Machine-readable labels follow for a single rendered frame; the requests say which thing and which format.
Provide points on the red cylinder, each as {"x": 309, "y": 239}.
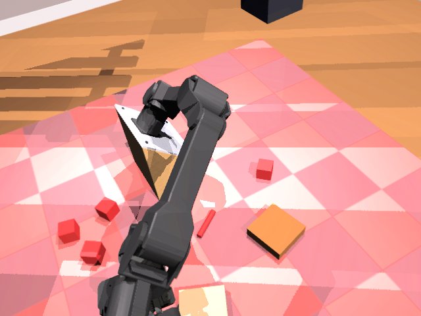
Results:
{"x": 206, "y": 223}

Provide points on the red cube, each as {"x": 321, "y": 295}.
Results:
{"x": 69, "y": 231}
{"x": 264, "y": 169}
{"x": 107, "y": 209}
{"x": 93, "y": 252}

